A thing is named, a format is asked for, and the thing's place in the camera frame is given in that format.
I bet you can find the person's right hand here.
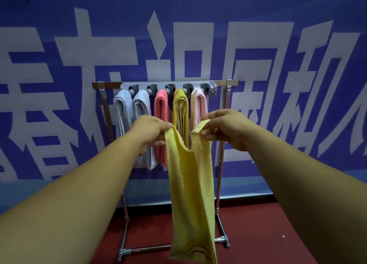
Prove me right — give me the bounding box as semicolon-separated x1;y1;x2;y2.
199;109;257;152

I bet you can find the person's left hand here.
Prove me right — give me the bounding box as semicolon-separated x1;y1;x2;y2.
129;115;174;157

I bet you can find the plain light blue towel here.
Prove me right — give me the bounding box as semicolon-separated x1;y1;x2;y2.
132;89;158;171

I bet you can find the pink towel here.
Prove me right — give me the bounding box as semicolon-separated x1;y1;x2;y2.
154;89;170;167

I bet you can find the striped light blue towel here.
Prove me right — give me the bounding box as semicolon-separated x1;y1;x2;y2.
113;89;135;138

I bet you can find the yellow towel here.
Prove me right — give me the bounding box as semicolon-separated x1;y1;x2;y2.
172;88;190;150

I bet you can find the white printed towel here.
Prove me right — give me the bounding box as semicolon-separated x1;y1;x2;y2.
190;88;208;129

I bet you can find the metal towel rack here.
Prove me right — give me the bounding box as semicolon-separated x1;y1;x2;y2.
91;79;239;262

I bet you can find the pale green towel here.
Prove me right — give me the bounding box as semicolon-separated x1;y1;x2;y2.
164;119;218;264

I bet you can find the person's right forearm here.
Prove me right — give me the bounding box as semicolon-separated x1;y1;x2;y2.
244;130;367;264

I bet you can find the person's left forearm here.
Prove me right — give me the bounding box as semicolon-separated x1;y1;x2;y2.
0;134;141;264

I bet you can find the grey plastic clip strip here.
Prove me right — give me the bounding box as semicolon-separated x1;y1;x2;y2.
120;81;218;97

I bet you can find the blue banner with white characters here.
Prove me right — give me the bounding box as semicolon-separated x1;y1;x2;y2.
0;0;367;214

